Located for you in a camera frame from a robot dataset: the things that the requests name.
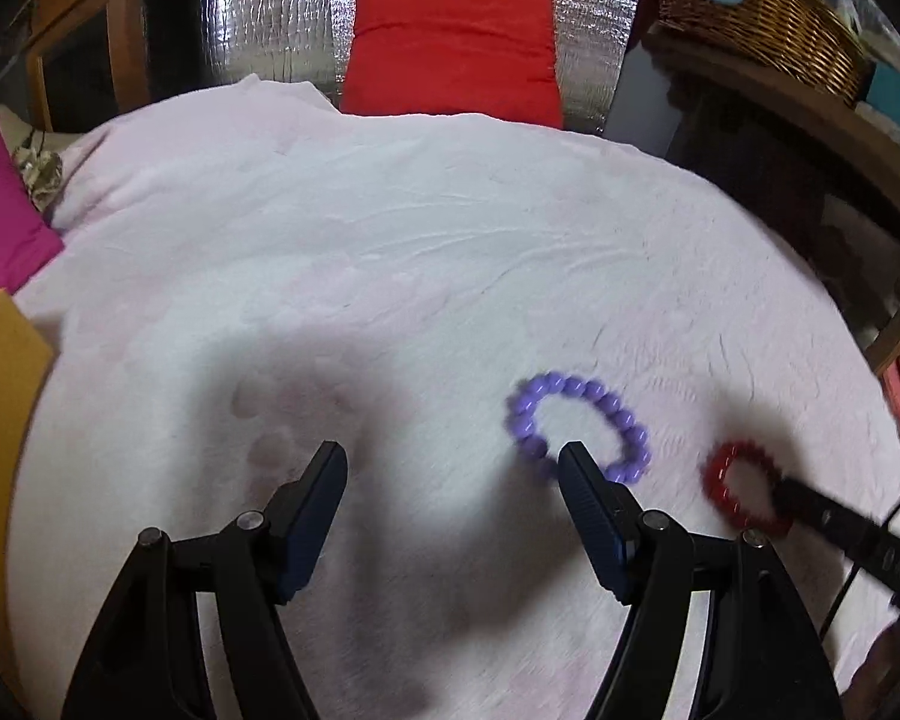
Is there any wicker basket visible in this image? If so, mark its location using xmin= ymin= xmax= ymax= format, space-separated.
xmin=656 ymin=0 xmax=875 ymax=107

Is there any silver foil panel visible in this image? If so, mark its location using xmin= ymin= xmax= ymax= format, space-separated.
xmin=199 ymin=0 xmax=642 ymax=137

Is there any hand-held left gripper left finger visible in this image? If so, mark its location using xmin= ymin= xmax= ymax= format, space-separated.
xmin=60 ymin=440 xmax=350 ymax=720

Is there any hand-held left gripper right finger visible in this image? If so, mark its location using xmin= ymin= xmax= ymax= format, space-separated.
xmin=557 ymin=441 xmax=845 ymax=720

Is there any wooden shelf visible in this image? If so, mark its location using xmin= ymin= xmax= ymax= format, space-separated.
xmin=641 ymin=22 xmax=900 ymax=376

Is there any wooden chair frame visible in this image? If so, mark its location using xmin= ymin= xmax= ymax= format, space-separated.
xmin=15 ymin=0 xmax=203 ymax=136

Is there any black cable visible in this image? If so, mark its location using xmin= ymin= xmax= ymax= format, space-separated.
xmin=821 ymin=465 xmax=900 ymax=638

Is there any purple bead bracelet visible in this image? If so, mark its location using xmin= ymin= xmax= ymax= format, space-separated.
xmin=506 ymin=373 xmax=652 ymax=486

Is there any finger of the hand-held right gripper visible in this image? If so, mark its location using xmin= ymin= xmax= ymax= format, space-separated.
xmin=774 ymin=476 xmax=900 ymax=601

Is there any red cushion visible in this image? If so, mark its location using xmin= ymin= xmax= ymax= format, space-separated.
xmin=340 ymin=0 xmax=563 ymax=128

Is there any red bead bracelet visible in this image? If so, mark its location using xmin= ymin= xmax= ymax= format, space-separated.
xmin=701 ymin=440 xmax=796 ymax=539

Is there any patterned cloth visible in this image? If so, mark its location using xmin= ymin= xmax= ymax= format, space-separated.
xmin=11 ymin=131 xmax=68 ymax=211

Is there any pink cushion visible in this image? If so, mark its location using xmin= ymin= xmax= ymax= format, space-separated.
xmin=0 ymin=118 xmax=65 ymax=301

